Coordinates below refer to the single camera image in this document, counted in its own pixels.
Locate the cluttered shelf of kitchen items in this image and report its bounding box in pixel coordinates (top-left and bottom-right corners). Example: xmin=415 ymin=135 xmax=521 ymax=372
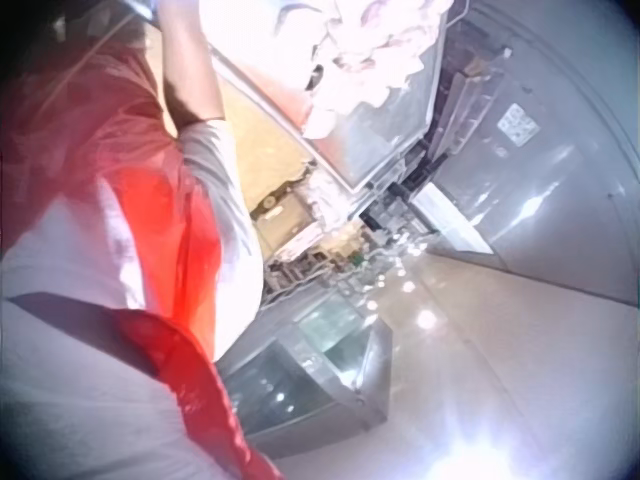
xmin=248 ymin=159 xmax=436 ymax=307

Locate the yellow board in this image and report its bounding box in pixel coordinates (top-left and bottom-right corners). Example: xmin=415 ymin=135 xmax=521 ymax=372
xmin=215 ymin=74 xmax=317 ymax=204

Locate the steel tray bin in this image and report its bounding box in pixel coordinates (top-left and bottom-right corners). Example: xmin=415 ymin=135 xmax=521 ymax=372
xmin=207 ymin=0 xmax=454 ymax=195

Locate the glass-topped steel cabinet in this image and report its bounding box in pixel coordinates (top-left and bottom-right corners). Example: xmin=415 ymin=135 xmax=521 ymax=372
xmin=215 ymin=289 xmax=397 ymax=457

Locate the heap of white raw meat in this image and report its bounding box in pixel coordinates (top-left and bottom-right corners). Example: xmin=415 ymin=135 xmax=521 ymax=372
xmin=199 ymin=0 xmax=454 ymax=142

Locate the steel cabinet appliance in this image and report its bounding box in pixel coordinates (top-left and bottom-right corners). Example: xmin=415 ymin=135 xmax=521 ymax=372
xmin=407 ymin=0 xmax=640 ymax=307

